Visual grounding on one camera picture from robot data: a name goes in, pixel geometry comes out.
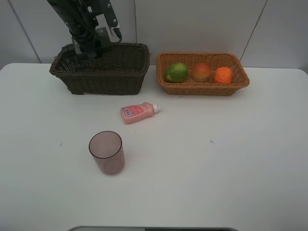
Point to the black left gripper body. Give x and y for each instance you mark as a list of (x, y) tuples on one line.
[(88, 44)]

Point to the pink lotion bottle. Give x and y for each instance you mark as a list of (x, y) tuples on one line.
[(135, 113)]

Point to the orange tangerine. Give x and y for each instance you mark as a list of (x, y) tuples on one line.
[(223, 75)]

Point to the red yellow peach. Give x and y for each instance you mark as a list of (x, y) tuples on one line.
[(201, 72)]

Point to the light orange wicker basket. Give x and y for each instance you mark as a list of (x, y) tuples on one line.
[(214, 60)]

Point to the translucent pink plastic cup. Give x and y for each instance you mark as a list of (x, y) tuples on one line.
[(106, 148)]

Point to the dark brown wicker basket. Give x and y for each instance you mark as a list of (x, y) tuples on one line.
[(120, 70)]

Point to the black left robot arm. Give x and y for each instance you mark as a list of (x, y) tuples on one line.
[(80, 16)]

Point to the green papaya fruit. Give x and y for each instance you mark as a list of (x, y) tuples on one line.
[(176, 73)]

